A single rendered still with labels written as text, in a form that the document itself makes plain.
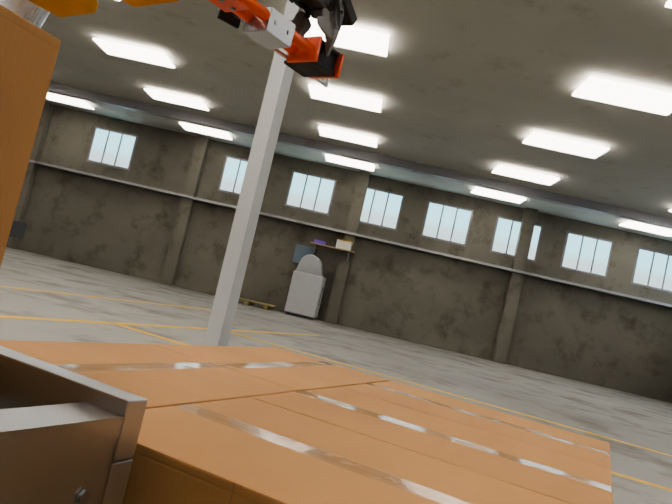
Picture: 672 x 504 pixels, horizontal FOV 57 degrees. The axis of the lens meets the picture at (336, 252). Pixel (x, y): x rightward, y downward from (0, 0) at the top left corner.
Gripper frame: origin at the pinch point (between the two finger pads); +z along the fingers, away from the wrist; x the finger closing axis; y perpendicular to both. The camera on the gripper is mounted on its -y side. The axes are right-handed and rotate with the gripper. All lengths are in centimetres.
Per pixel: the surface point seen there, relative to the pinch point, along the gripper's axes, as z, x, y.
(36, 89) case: 32, 18, 59
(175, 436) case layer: 66, 27, 36
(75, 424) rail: 62, 35, 56
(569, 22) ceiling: -277, -133, -506
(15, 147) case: 38, 18, 59
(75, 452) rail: 64, 35, 55
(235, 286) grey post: 55, -218, -215
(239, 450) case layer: 66, 33, 31
